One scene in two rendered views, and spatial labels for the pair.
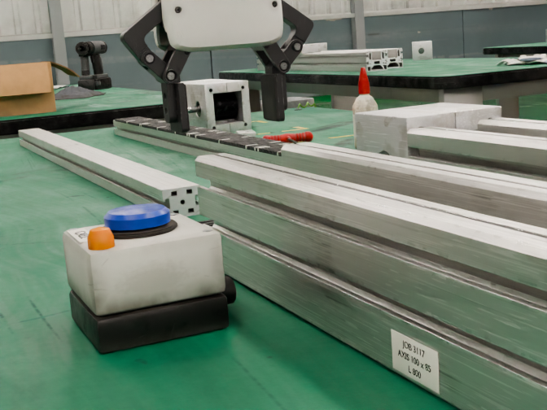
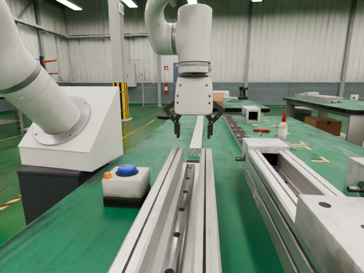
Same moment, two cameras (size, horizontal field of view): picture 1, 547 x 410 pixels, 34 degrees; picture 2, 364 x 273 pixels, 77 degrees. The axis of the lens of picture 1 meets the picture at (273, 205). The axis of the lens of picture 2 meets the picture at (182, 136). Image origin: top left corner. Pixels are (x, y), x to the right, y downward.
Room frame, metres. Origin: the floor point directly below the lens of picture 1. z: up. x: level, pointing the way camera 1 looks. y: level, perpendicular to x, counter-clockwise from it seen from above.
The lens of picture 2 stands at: (0.19, -0.24, 1.02)
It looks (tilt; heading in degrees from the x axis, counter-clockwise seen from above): 13 degrees down; 29
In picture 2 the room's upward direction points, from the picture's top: straight up
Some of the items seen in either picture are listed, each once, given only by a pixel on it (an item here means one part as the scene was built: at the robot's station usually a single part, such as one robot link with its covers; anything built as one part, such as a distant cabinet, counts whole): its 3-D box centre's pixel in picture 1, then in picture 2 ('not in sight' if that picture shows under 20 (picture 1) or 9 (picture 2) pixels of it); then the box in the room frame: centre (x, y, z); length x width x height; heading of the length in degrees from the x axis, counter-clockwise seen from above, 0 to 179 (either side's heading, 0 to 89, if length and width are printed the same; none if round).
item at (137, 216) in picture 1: (137, 224); (127, 170); (0.53, 0.08, 0.84); 0.04 x 0.04 x 0.02
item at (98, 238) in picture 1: (100, 237); (107, 174); (0.49, 0.10, 0.85); 0.01 x 0.01 x 0.01
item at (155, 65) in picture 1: (162, 92); (174, 125); (0.73, 0.08, 0.91); 0.03 x 0.03 x 0.07; 23
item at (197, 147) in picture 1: (201, 143); (234, 128); (1.40, 0.11, 0.79); 0.96 x 0.04 x 0.03; 23
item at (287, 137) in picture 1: (295, 142); (261, 132); (1.36, -0.04, 0.79); 0.16 x 0.08 x 0.02; 9
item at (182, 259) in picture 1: (156, 272); (131, 185); (0.54, 0.08, 0.81); 0.10 x 0.08 x 0.06; 113
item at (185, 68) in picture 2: not in sight; (195, 69); (0.75, 0.03, 1.06); 0.09 x 0.08 x 0.03; 113
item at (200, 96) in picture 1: (212, 107); (249, 115); (1.73, 0.10, 0.83); 0.11 x 0.10 x 0.10; 115
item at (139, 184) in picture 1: (80, 159); (199, 127); (1.32, 0.28, 0.79); 0.96 x 0.04 x 0.03; 23
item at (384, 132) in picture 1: (417, 162); (258, 158); (0.81, -0.13, 0.83); 0.12 x 0.09 x 0.10; 113
